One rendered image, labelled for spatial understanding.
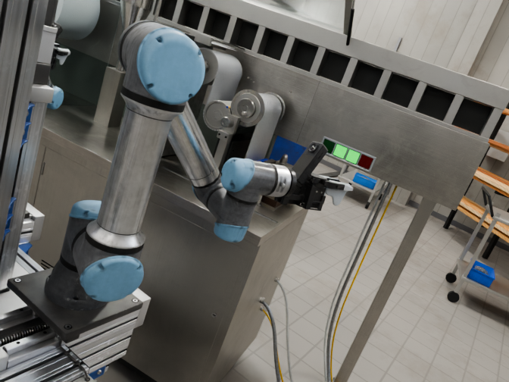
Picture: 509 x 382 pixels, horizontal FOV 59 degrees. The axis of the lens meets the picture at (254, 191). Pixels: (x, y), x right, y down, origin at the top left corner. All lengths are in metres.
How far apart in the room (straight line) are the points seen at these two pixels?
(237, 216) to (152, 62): 0.40
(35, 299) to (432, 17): 7.24
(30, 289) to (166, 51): 0.65
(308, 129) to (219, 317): 0.92
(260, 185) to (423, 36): 6.89
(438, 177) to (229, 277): 0.97
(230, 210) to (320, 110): 1.15
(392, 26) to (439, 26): 0.71
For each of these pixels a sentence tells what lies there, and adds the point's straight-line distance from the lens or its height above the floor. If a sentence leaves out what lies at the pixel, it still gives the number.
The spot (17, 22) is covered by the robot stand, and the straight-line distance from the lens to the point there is 0.97.
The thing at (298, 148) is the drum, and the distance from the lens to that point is 3.78.
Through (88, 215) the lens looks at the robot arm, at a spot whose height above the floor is 1.04.
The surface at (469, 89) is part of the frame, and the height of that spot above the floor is 1.61.
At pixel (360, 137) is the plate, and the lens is 2.04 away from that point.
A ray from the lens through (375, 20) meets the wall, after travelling 8.02.
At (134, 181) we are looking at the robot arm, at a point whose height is 1.19.
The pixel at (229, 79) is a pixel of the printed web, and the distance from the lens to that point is 2.02.
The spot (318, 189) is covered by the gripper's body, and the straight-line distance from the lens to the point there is 1.11.
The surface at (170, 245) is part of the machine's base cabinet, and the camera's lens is 1.77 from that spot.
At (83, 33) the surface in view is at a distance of 2.45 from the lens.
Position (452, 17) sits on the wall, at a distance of 7.75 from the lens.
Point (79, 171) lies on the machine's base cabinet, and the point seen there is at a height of 0.79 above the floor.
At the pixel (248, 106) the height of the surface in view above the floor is 1.26.
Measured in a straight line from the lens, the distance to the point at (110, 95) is 2.27.
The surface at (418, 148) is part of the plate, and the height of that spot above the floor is 1.32.
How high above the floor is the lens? 1.48
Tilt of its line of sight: 17 degrees down
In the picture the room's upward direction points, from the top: 20 degrees clockwise
